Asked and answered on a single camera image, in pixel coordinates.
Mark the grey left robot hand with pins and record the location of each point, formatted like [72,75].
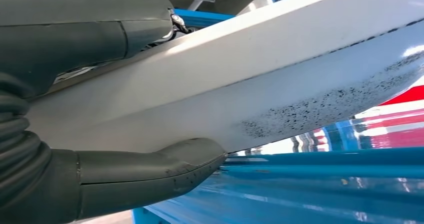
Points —
[82,33]

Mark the blue metal shelf rack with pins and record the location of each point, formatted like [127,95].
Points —
[298,189]

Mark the left arm ribbed grey sleeve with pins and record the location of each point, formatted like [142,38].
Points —
[16,133]

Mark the red barrier belt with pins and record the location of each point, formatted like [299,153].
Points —
[410,96]

